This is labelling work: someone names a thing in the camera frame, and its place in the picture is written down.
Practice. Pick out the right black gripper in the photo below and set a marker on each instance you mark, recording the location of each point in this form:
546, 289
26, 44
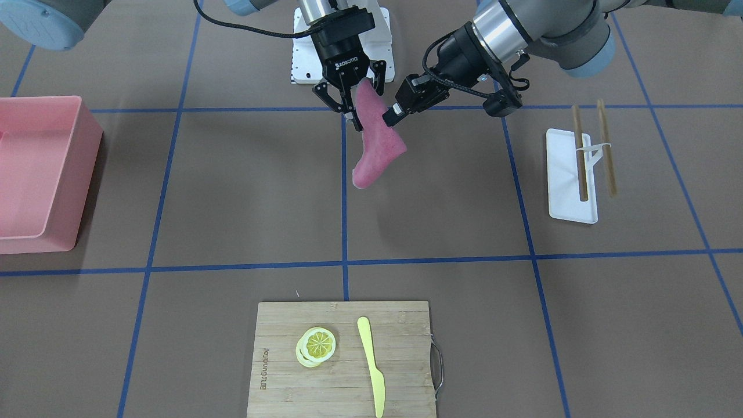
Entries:
342, 60

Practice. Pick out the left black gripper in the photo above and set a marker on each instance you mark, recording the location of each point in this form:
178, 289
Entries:
458, 53

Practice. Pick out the pink fleece cloth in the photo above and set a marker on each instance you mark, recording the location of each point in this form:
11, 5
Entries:
381, 144

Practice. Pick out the thick wooden rod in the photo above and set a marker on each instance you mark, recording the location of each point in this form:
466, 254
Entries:
580, 154

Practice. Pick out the white rectangular tray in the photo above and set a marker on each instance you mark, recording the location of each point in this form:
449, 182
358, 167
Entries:
563, 198

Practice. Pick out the white hook on tray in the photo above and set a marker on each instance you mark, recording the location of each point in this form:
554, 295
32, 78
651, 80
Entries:
593, 152

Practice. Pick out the thin wooden rod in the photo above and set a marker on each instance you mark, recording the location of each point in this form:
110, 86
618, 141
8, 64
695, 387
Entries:
609, 163

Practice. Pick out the yellow toy lemon slice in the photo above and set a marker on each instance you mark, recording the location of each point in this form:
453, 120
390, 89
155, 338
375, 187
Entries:
315, 346

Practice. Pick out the yellow plastic knife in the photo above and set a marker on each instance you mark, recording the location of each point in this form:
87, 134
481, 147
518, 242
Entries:
376, 376

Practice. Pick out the bamboo cutting board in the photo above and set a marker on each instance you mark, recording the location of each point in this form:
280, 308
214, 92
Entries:
280, 386

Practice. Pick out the pink plastic bin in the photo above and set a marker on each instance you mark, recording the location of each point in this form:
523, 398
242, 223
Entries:
48, 152

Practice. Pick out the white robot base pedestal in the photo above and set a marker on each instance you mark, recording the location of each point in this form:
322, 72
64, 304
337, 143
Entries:
305, 66

